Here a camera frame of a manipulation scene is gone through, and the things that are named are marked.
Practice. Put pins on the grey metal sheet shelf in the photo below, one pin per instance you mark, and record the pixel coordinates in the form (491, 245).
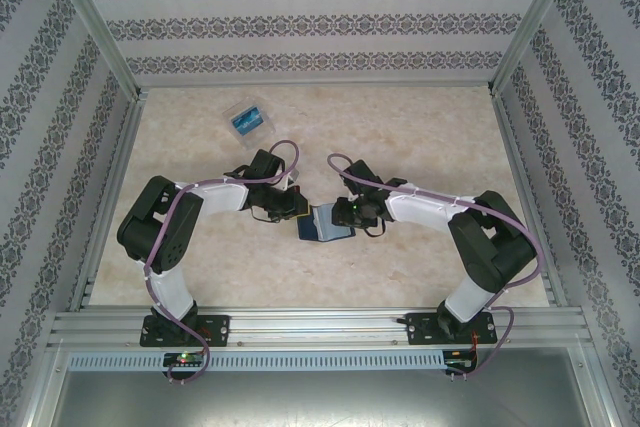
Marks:
(320, 402)

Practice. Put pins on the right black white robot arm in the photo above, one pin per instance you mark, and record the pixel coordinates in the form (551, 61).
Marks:
(505, 252)

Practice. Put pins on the short aluminium cross rail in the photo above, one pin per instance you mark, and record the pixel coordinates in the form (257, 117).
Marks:
(315, 83)

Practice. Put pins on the clear plastic card case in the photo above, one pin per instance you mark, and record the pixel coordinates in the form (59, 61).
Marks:
(248, 122)

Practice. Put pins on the small green circuit board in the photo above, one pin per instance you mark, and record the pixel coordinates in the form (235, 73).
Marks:
(457, 361)
(182, 359)

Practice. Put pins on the aluminium table edge rail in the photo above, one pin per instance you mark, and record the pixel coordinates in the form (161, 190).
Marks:
(527, 197)
(107, 197)

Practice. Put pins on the long aluminium mounting rail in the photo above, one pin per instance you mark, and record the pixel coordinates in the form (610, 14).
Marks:
(320, 327)

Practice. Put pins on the aluminium frame post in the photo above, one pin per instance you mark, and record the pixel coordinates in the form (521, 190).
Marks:
(91, 12)
(536, 12)

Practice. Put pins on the blue leather card holder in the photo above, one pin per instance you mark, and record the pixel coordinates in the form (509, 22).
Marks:
(310, 227)

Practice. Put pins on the left white camera bracket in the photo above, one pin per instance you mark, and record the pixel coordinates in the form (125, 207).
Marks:
(294, 177)

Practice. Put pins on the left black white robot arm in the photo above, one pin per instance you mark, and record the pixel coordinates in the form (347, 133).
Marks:
(135, 232)

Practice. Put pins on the blue credit card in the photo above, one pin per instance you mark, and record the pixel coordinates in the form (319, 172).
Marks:
(248, 120)

